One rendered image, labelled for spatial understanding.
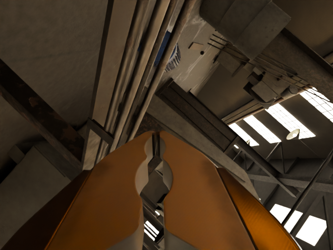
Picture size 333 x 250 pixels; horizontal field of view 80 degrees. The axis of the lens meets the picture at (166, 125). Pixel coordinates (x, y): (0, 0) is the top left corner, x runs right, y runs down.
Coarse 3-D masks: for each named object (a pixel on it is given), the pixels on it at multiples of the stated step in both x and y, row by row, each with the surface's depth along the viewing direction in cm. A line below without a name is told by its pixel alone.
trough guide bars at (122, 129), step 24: (144, 0) 19; (168, 0) 18; (192, 0) 23; (168, 24) 26; (144, 48) 21; (168, 48) 27; (120, 72) 25; (144, 72) 31; (120, 96) 28; (120, 120) 30; (120, 144) 45
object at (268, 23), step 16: (208, 0) 226; (224, 0) 218; (240, 0) 214; (256, 0) 213; (208, 16) 239; (224, 16) 226; (240, 16) 218; (256, 16) 213; (272, 16) 211; (288, 16) 216; (224, 32) 240; (240, 32) 226; (256, 32) 217; (272, 32) 212; (240, 48) 242; (256, 48) 226
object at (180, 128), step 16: (144, 96) 239; (160, 112) 237; (80, 128) 210; (128, 128) 219; (144, 128) 224; (160, 128) 228; (176, 128) 232; (192, 128) 240; (192, 144) 231; (208, 144) 238; (160, 160) 209; (224, 160) 236; (240, 176) 231; (256, 192) 234; (160, 208) 222
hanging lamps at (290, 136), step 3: (294, 129) 826; (297, 129) 812; (291, 132) 833; (294, 132) 824; (297, 132) 812; (288, 135) 834; (291, 135) 828; (294, 135) 803; (297, 135) 783; (288, 138) 821; (291, 138) 790; (294, 138) 794; (297, 138) 799; (246, 141) 1224; (249, 141) 1174; (249, 144) 1185; (315, 153) 800
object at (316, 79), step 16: (288, 32) 349; (272, 48) 360; (288, 48) 354; (304, 48) 350; (288, 64) 362; (304, 64) 339; (320, 64) 352; (320, 80) 341; (192, 96) 853; (240, 144) 833; (256, 160) 826; (256, 176) 973; (272, 176) 816; (288, 176) 749; (304, 176) 679; (288, 192) 823
